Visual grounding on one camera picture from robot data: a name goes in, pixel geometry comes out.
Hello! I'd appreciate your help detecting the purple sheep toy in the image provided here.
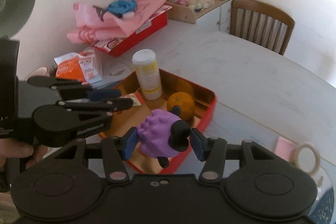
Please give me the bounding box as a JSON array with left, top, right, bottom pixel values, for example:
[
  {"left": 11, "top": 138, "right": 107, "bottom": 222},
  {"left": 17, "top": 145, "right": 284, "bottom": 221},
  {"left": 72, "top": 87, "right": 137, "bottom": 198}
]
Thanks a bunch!
[{"left": 137, "top": 106, "right": 191, "bottom": 168}]

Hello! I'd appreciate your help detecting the person left hand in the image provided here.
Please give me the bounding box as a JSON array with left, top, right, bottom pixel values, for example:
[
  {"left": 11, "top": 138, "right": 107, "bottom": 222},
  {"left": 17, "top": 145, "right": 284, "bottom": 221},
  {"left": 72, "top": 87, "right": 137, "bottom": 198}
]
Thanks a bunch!
[{"left": 0, "top": 139, "right": 49, "bottom": 172}]

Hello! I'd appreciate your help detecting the orange white packet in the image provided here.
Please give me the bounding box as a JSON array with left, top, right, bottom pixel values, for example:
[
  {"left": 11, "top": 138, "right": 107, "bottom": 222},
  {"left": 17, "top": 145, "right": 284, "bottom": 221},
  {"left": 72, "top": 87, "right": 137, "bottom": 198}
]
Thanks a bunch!
[{"left": 54, "top": 48, "right": 102, "bottom": 85}]

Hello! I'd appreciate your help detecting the red tin tray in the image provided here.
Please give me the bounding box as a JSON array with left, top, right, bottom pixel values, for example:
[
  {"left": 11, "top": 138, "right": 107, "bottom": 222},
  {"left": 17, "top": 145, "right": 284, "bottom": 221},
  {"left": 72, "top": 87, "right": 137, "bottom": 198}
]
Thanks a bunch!
[{"left": 98, "top": 68, "right": 218, "bottom": 175}]

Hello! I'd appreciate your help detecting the white yellow bottle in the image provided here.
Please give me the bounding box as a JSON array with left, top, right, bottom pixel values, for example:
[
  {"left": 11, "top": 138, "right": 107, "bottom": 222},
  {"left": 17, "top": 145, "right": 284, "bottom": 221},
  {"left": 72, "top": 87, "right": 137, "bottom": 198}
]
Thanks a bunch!
[{"left": 132, "top": 49, "right": 162, "bottom": 100}]

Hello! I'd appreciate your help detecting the orange fruit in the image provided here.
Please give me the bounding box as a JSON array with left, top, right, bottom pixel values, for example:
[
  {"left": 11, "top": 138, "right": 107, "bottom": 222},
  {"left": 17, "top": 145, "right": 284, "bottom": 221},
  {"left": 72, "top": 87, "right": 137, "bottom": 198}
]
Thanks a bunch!
[{"left": 166, "top": 92, "right": 195, "bottom": 121}]

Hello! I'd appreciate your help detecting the red cardboard box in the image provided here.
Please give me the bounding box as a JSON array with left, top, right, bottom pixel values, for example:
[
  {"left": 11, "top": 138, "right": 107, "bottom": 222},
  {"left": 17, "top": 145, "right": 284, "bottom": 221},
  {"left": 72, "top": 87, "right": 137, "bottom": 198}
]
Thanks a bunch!
[{"left": 93, "top": 5, "right": 173, "bottom": 57}]

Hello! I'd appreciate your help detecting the pink cloth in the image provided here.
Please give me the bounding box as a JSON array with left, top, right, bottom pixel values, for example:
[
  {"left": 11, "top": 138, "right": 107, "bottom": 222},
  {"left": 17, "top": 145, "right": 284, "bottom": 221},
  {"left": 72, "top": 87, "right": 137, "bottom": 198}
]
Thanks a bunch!
[{"left": 67, "top": 0, "right": 167, "bottom": 44}]

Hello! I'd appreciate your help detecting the pink ridged soap dish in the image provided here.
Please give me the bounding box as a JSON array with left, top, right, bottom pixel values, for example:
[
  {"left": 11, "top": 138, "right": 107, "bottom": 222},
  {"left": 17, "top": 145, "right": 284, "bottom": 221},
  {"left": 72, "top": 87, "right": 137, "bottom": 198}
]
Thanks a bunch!
[{"left": 274, "top": 137, "right": 294, "bottom": 161}]

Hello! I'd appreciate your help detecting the blue cloth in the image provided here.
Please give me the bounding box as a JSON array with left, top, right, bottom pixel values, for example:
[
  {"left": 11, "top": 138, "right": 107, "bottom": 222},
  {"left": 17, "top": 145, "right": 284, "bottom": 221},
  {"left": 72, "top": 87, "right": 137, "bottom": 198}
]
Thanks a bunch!
[{"left": 106, "top": 0, "right": 138, "bottom": 18}]

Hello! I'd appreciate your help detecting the white wooden cabinet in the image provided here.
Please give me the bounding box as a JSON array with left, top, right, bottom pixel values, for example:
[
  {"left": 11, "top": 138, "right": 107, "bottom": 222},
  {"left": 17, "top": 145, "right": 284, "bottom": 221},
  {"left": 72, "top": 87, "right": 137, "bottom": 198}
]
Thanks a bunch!
[{"left": 166, "top": 0, "right": 233, "bottom": 34}]

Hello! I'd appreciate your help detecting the wooden chair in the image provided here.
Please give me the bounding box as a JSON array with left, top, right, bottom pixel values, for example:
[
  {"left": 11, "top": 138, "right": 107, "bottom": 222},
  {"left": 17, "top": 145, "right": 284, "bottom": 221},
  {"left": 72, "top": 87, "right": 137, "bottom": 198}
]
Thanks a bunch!
[{"left": 230, "top": 0, "right": 295, "bottom": 56}]

